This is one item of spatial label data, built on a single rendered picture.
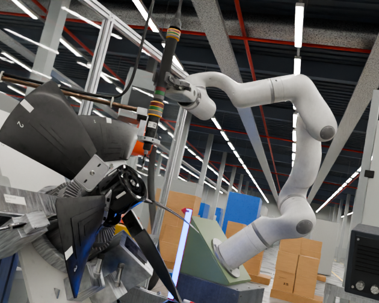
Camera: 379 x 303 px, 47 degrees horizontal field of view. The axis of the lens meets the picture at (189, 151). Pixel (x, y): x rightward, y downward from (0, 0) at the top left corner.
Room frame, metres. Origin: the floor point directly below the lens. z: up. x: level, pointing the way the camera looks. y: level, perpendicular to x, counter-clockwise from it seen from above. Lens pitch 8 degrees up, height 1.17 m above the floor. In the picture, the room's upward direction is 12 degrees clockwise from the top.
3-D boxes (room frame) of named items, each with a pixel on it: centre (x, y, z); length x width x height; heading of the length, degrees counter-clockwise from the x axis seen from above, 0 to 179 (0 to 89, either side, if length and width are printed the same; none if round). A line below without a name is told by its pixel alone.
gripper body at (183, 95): (1.40, 0.08, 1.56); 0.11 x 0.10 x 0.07; 150
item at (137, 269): (1.37, 0.13, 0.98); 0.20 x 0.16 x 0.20; 60
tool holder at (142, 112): (1.31, 0.14, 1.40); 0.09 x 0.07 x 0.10; 94
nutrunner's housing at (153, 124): (1.31, 0.13, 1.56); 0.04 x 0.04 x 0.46
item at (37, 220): (1.01, 0.31, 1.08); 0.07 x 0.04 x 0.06; 160
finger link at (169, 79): (1.30, 0.09, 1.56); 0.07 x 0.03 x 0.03; 150
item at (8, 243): (1.04, 0.36, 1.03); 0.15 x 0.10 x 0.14; 60
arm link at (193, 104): (1.45, 0.04, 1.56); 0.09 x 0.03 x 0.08; 60
